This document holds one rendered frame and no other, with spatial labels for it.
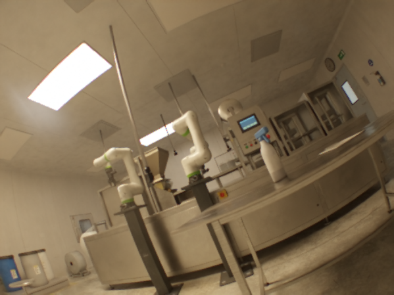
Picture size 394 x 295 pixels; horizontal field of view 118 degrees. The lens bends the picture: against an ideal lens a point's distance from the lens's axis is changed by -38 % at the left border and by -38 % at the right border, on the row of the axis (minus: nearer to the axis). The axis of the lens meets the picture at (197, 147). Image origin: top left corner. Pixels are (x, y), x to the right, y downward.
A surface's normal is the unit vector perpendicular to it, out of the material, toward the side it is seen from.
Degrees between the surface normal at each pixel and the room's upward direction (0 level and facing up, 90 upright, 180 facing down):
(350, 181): 90
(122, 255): 90
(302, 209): 90
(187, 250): 90
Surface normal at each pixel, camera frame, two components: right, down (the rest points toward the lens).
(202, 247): -0.25, -0.18
